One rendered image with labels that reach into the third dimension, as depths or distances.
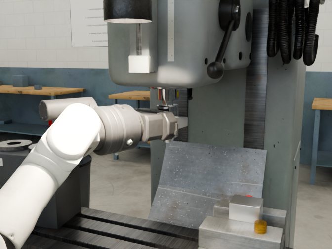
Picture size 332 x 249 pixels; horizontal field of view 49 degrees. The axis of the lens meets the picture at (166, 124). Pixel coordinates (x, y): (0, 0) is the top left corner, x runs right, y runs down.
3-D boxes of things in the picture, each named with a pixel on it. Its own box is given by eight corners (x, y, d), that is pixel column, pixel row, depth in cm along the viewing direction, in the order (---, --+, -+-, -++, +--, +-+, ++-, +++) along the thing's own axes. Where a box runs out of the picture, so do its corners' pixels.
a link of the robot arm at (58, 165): (108, 118, 61) (69, 177, 51) (86, 142, 67) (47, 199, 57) (76, 94, 59) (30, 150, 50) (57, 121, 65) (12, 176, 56)
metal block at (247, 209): (258, 236, 71) (260, 207, 70) (228, 230, 73) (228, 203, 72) (262, 225, 76) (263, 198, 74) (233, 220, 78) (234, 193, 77)
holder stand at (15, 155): (57, 230, 91) (53, 153, 88) (-15, 219, 97) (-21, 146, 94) (81, 211, 103) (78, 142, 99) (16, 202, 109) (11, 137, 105)
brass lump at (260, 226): (265, 234, 66) (266, 226, 66) (253, 232, 67) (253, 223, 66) (267, 229, 68) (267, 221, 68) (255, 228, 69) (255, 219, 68)
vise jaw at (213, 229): (279, 263, 64) (280, 242, 63) (197, 246, 70) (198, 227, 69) (282, 247, 69) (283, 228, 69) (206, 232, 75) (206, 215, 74)
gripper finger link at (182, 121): (185, 128, 78) (164, 132, 74) (185, 113, 77) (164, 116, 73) (190, 129, 77) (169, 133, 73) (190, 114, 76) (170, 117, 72)
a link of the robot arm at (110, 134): (130, 139, 63) (71, 149, 55) (103, 164, 70) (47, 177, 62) (107, 84, 66) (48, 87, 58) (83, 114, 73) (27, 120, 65)
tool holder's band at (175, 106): (182, 108, 78) (182, 103, 78) (172, 111, 74) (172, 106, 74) (163, 107, 80) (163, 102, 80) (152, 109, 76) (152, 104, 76)
